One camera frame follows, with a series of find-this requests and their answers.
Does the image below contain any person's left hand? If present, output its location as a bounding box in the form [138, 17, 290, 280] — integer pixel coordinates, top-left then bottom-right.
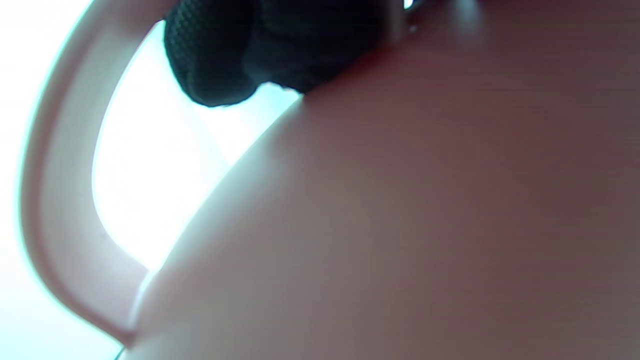
[163, 0, 401, 108]

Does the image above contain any pink salad bowl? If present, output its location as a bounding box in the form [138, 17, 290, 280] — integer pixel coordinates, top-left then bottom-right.
[19, 0, 640, 360]

